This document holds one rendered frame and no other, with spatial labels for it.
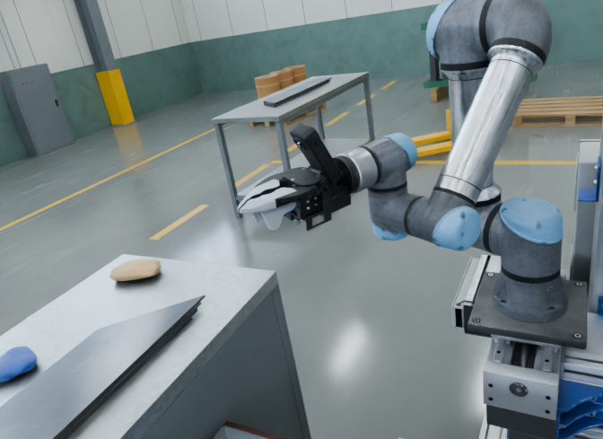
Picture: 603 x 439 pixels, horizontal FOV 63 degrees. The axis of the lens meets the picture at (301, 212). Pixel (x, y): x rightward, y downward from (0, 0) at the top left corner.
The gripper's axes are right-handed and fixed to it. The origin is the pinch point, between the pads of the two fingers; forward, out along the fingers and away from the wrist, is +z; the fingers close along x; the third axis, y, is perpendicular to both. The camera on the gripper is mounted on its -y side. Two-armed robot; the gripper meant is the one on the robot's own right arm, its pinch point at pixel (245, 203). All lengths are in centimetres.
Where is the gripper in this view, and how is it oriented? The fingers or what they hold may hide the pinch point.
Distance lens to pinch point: 75.0
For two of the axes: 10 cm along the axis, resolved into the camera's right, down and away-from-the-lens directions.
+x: -6.0, -3.5, 7.2
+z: -8.0, 3.5, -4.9
